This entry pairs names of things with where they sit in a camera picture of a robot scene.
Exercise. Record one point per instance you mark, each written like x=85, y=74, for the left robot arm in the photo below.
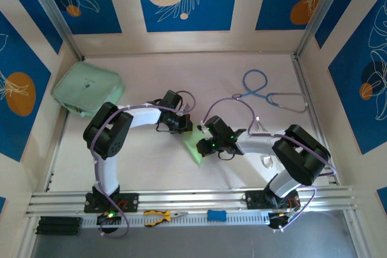
x=106, y=131

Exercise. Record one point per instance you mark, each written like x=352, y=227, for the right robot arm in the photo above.
x=302, y=155

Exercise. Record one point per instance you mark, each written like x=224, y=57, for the blue sponge block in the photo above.
x=216, y=215

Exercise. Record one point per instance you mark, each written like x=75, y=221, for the blue stethoscope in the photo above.
x=255, y=72

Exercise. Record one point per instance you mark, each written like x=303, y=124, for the mint green zip pouch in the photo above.
x=84, y=85

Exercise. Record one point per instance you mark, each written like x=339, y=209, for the black controller board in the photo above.
x=276, y=220
x=113, y=219

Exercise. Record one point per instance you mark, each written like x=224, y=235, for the black ribbed box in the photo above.
x=59, y=226

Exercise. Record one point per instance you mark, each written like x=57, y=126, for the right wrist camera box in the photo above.
x=203, y=127

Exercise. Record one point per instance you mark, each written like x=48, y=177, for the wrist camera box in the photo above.
x=203, y=127
x=187, y=107

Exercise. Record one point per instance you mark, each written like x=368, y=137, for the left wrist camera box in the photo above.
x=187, y=107

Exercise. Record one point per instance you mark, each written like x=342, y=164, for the aluminium mounting rail frame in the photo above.
x=196, y=197

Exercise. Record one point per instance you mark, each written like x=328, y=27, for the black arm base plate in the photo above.
x=130, y=202
x=252, y=200

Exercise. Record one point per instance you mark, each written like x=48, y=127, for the aluminium corner post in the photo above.
x=321, y=10
x=54, y=10

